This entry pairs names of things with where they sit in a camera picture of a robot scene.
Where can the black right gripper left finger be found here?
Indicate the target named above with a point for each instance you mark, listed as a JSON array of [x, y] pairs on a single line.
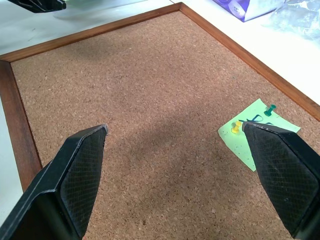
[[75, 180]]

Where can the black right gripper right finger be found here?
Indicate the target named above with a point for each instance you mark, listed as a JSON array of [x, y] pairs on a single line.
[[282, 172]]

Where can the clear crumpled plastic bag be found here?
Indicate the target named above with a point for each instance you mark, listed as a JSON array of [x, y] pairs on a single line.
[[295, 18]]

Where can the purple and white box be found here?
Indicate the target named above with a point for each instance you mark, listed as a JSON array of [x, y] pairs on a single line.
[[240, 8]]

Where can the green push pin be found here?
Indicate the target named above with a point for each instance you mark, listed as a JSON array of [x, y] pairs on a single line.
[[269, 110]]

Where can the yellow push pin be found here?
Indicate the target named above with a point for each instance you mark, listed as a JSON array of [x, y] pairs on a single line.
[[236, 127]]

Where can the light green paper note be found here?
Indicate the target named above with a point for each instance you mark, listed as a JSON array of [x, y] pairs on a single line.
[[235, 142]]

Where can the cork board with wooden frame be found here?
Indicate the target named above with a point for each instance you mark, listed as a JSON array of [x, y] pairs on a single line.
[[155, 105]]

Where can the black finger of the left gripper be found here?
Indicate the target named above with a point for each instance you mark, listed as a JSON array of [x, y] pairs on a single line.
[[45, 5]]

